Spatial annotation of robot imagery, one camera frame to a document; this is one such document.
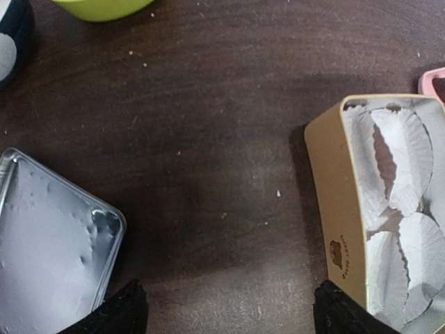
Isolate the beige bear tin lid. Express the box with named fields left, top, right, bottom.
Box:
left=1, top=148, right=127, bottom=333

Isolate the pink tray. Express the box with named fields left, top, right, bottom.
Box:
left=418, top=67, right=445, bottom=105

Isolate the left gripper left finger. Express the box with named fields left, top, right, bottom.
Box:
left=60, top=279, right=149, bottom=334

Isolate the green bowl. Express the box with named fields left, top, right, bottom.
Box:
left=53, top=0, right=154, bottom=22

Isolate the beige tin box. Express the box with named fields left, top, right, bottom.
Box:
left=304, top=94, right=444, bottom=333

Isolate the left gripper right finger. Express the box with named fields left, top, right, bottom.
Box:
left=313, top=280, right=399, bottom=334

